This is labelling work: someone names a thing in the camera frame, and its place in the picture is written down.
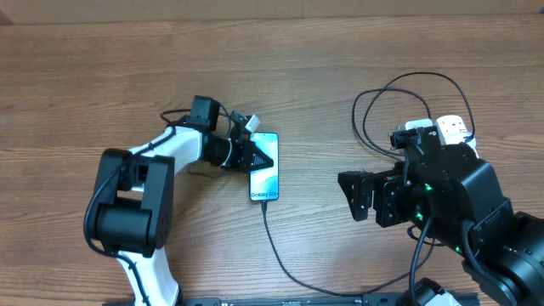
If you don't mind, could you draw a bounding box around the blue Galaxy smartphone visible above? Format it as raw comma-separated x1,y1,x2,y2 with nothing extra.
249,133,280,201

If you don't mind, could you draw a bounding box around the black charging cable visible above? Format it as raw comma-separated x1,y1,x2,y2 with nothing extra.
260,71,476,298

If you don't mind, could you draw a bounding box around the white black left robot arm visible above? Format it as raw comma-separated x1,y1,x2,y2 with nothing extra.
83,96,279,305

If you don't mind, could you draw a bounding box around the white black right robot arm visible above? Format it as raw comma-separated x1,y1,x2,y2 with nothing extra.
337,126,543,305

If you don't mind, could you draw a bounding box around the white power extension strip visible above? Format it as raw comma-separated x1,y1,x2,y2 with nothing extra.
398,115,471,145

